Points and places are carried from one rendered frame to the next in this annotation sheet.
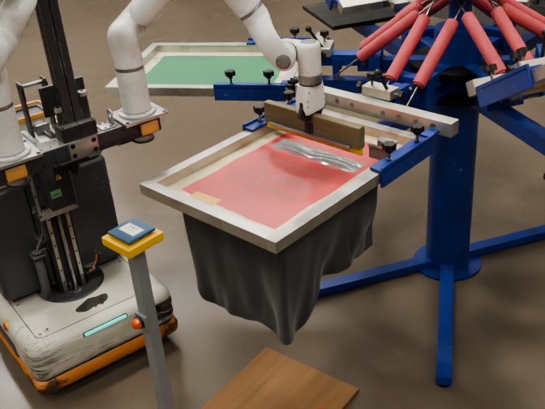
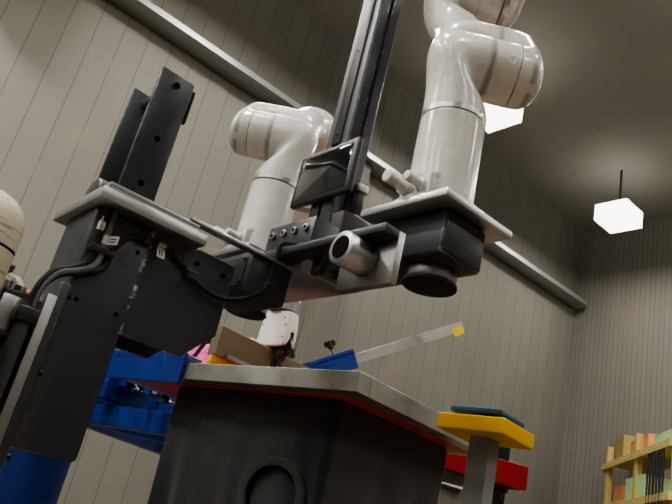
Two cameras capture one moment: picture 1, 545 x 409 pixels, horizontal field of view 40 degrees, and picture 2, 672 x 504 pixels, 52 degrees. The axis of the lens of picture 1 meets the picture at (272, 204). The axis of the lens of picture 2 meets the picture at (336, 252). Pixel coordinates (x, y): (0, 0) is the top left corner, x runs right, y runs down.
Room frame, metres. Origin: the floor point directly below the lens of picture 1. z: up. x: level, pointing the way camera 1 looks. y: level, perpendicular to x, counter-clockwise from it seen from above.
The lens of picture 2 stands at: (2.24, 1.64, 0.72)
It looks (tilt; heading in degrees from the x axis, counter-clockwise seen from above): 21 degrees up; 267
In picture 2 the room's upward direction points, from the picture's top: 13 degrees clockwise
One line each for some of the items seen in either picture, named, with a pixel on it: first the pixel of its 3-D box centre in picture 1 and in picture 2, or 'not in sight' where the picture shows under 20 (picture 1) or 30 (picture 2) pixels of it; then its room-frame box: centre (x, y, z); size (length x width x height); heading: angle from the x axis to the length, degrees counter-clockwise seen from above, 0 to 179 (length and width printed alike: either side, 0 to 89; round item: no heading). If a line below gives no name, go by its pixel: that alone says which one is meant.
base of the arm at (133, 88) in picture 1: (131, 88); (259, 222); (2.34, 0.43, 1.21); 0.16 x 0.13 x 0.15; 34
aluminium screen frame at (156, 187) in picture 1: (289, 165); (297, 407); (2.17, -0.07, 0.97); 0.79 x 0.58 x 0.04; 135
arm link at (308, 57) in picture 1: (297, 56); not in sight; (2.27, -0.12, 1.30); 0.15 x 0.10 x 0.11; 83
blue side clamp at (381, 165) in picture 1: (403, 158); not in sight; (2.14, -0.43, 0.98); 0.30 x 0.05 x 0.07; 135
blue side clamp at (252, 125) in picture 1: (276, 120); (149, 368); (2.53, -0.04, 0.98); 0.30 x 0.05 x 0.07; 135
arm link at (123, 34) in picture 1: (126, 42); (280, 153); (2.34, 0.42, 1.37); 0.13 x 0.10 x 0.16; 173
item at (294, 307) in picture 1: (331, 252); not in sight; (1.98, -0.18, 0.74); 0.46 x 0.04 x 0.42; 135
